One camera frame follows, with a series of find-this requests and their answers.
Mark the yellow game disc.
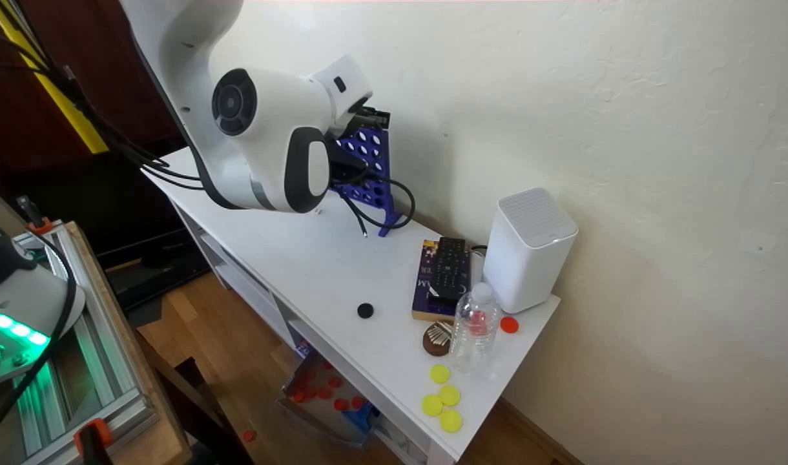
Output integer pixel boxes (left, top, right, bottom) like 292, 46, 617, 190
440, 385, 463, 405
422, 396, 445, 418
430, 363, 452, 385
440, 410, 463, 434

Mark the black power cable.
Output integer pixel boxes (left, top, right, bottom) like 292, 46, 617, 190
327, 175, 418, 234

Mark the cardboard box of discs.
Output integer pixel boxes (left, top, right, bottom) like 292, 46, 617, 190
281, 352, 378, 447

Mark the red game disc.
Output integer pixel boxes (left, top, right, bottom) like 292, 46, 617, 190
500, 316, 520, 334

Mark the yellow game disc upper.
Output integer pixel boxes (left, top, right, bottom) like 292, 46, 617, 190
430, 363, 452, 385

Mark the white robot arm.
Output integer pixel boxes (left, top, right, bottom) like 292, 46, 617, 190
120, 0, 374, 211

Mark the brown round coaster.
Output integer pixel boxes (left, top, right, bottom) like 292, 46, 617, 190
422, 323, 452, 356

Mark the white speaker box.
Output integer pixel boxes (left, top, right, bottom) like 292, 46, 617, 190
484, 189, 580, 313

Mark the aluminium frame stand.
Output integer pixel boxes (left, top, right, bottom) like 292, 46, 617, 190
0, 221, 192, 465

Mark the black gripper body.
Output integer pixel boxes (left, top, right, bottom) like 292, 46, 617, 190
346, 106, 390, 135

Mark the yellow game disc lower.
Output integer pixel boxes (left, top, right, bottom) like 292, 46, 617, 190
440, 410, 463, 434

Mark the yellow game disc left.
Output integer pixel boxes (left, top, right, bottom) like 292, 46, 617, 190
422, 396, 445, 418

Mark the blue connect four grid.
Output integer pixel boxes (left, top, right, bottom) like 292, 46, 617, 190
328, 128, 413, 238

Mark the purple card box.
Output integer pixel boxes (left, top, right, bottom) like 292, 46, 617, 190
412, 238, 471, 321

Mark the clear plastic bottle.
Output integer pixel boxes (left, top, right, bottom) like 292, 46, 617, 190
449, 281, 500, 370

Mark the black remote control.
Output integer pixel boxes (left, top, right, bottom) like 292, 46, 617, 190
430, 238, 469, 303

